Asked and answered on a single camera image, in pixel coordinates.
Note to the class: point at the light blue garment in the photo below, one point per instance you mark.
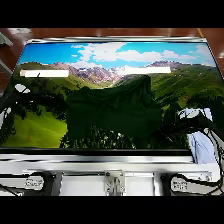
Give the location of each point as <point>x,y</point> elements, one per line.
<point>201,148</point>

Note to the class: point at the dark green T-shirt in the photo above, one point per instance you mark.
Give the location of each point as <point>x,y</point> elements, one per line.
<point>113,113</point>

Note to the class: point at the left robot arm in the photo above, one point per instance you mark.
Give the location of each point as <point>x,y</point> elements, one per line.
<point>13,100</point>

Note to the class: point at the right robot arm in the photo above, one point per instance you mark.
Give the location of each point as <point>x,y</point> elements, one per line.
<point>196,124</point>

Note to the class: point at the silver frame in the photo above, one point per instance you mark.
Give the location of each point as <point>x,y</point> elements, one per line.
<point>100,165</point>

